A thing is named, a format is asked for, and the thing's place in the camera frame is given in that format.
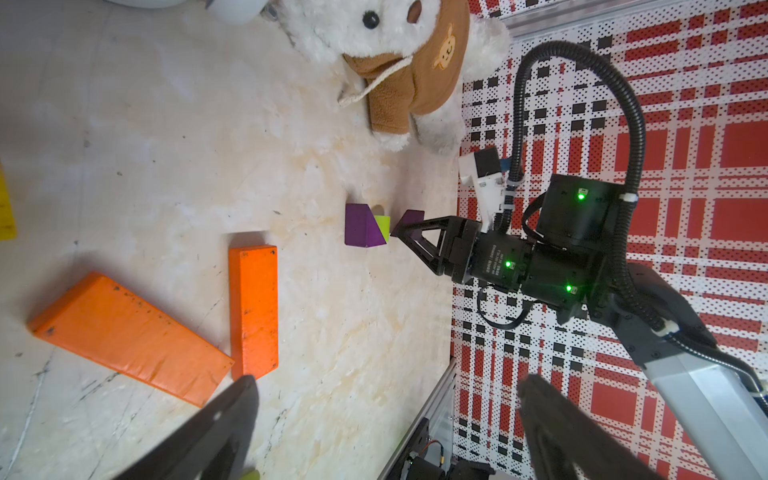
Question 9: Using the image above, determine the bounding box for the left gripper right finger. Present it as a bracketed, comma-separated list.
[518, 375, 660, 479]

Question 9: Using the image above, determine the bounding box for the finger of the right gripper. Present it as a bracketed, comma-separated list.
[396, 232, 456, 276]
[392, 217, 464, 240]

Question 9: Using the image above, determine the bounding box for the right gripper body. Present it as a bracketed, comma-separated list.
[443, 175, 618, 323]

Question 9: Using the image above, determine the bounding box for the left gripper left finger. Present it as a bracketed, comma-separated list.
[118, 375, 259, 479]

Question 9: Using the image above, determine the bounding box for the purple triangle block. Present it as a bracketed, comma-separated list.
[392, 209, 425, 233]
[344, 203, 387, 248]

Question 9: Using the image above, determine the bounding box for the orange trapezoid block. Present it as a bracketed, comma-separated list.
[28, 272, 234, 407]

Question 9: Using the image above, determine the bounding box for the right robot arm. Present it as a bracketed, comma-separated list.
[394, 41, 767, 479]

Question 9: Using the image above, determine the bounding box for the green half-cylinder block top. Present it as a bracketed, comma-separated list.
[371, 205, 390, 243]

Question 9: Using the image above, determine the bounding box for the orange rectangular block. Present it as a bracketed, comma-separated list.
[228, 245, 279, 380]

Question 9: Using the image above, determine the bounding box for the white teddy bear brown hoodie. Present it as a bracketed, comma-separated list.
[275, 0, 511, 156]

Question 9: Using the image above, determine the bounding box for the white alarm clock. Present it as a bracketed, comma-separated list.
[108, 0, 268, 26]

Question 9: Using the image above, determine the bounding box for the yellow long block top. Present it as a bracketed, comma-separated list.
[0, 168, 17, 241]

